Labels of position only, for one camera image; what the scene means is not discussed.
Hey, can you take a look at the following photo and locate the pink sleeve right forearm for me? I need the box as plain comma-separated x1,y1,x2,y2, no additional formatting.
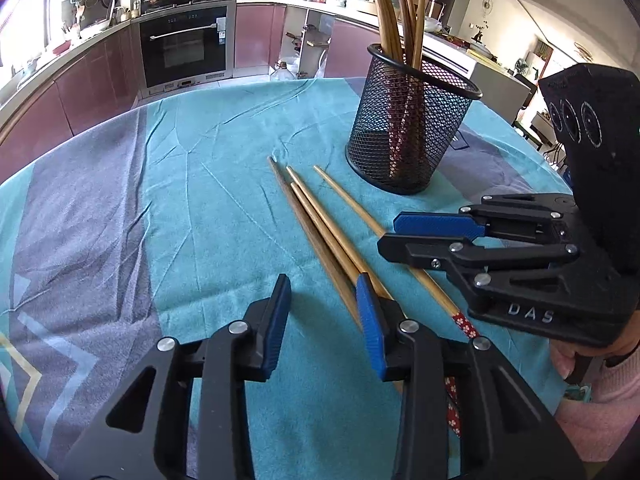
555,348,639,463

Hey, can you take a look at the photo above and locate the black built-in oven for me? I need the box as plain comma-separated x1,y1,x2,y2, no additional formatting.
137,0,236,98

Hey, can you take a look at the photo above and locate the teal grey tablecloth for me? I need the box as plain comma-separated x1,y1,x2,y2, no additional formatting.
1,79,566,479

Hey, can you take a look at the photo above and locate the black mesh utensil cup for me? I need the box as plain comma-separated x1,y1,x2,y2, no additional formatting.
345,44,483,195

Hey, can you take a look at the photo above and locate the black camera box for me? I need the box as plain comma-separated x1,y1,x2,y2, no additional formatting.
538,63,640,278

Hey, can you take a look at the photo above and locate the oil bottle on floor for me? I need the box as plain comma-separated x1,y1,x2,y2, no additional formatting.
270,61,296,81

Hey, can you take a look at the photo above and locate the person's right hand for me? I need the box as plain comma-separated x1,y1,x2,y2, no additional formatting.
549,333,639,379

